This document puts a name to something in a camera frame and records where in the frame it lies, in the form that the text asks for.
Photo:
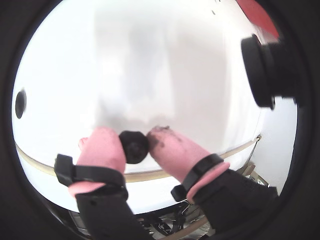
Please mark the large dark blueberry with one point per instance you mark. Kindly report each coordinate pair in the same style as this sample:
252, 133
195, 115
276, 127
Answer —
20, 105
135, 147

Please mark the pink-tipped black gripper finger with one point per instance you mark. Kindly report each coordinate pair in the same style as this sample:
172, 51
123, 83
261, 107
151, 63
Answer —
180, 155
100, 155

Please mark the red collapsible silicone cup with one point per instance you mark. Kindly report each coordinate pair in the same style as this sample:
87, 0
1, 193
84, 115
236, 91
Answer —
260, 15

